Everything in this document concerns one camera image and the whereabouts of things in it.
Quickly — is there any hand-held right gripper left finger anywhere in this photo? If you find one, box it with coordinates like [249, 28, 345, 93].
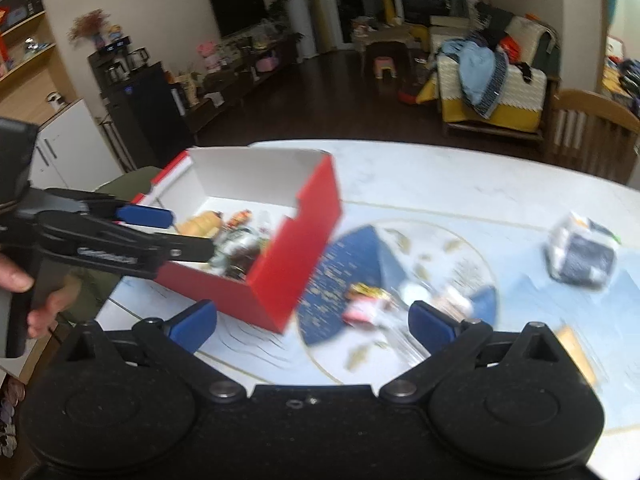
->
[65, 299, 248, 405]

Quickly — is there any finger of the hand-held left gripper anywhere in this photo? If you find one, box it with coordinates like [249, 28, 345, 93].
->
[30, 187, 176, 229]
[32, 210, 216, 280]

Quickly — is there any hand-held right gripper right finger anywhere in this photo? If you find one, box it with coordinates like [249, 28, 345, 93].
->
[379, 300, 563, 405]

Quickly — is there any clear cotton swab bag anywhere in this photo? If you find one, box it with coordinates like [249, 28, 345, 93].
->
[392, 280, 478, 361]

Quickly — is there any yellow plush toy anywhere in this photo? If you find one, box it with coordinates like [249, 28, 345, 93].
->
[177, 211, 223, 238]

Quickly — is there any pink white tube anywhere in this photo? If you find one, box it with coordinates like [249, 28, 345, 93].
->
[342, 295, 386, 328]

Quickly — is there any red cardboard box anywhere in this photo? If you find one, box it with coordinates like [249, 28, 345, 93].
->
[132, 146, 343, 335]

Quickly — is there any yellow packet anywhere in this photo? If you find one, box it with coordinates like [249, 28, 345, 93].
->
[555, 325, 598, 386]

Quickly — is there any white blue tissue pack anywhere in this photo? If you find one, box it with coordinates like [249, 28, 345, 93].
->
[545, 212, 621, 291]

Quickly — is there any person's left hand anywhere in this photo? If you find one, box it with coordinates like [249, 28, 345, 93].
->
[0, 252, 83, 340]

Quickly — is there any white cabinet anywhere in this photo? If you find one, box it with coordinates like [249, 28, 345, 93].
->
[27, 97, 123, 193]

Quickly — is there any small orange candy packet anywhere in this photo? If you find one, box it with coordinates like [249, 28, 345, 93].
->
[350, 282, 388, 301]

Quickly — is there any black tea bar machine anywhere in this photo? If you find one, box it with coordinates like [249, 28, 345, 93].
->
[87, 47, 196, 171]

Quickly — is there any dark television cabinet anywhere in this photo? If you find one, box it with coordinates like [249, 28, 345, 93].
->
[185, 35, 301, 133]

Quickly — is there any dried flower bouquet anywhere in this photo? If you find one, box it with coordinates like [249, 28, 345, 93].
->
[67, 9, 111, 46]

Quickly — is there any pink pig plush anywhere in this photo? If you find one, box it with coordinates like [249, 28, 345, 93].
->
[196, 41, 221, 71]

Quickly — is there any black television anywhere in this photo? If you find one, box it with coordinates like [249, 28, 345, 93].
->
[206, 0, 267, 38]

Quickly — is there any sofa with yellow cover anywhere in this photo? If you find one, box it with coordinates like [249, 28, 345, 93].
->
[430, 10, 561, 136]

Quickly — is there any blue clothing pile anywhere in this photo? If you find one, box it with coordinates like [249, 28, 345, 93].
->
[440, 40, 511, 118]

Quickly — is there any white tower air conditioner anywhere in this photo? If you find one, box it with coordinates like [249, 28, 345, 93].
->
[287, 0, 318, 58]

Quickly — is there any pink stool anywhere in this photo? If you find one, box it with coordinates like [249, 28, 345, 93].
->
[372, 56, 398, 80]

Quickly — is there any wooden chair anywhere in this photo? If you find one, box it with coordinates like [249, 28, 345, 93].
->
[547, 89, 640, 181]

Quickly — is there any coffee table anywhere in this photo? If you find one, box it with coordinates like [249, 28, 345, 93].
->
[350, 20, 416, 68]

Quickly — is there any dark clothes pile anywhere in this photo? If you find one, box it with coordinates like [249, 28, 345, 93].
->
[607, 57, 640, 96]

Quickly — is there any yellow giraffe toy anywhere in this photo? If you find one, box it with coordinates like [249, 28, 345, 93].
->
[372, 0, 396, 26]

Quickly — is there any wooden wall shelf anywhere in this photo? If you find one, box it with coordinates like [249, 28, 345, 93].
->
[0, 0, 76, 126]

